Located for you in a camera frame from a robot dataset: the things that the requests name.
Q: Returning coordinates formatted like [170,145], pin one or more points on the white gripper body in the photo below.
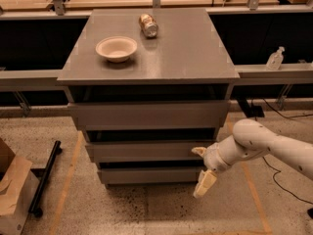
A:
[212,160]

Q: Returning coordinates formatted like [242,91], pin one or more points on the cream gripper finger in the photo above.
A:
[199,151]
[206,180]

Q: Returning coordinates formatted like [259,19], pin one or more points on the grey bottom drawer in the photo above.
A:
[149,175]

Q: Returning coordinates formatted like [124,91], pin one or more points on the grey drawer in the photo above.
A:
[143,151]
[149,115]
[149,175]

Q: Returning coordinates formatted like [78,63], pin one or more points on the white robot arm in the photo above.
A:
[250,140]

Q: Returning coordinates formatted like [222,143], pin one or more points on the grey top drawer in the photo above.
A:
[149,115]

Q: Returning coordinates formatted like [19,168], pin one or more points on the grey drawer cabinet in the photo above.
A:
[185,62]

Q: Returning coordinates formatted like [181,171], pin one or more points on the grey middle drawer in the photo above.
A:
[143,151]

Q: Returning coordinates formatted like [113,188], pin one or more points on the black floor socket box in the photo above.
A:
[250,110]

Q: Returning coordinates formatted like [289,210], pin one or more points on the clear sanitizer pump bottle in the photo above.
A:
[275,60]

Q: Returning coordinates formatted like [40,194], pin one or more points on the white paper bowl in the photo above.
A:
[116,49]

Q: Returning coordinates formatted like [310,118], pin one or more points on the silver soda can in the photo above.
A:
[148,25]

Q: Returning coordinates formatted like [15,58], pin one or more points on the black metal bar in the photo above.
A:
[43,175]

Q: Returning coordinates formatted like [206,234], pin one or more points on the cardboard box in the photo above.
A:
[17,188]

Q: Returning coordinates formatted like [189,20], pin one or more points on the grey metal rail frame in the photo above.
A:
[241,22]

